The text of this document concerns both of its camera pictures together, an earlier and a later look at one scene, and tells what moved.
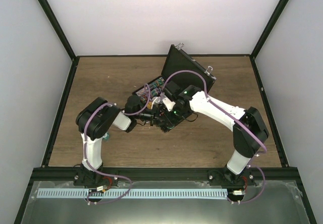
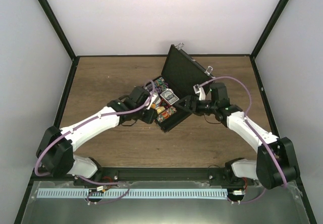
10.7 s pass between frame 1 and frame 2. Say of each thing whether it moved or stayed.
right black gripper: moved
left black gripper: moved
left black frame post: stayed
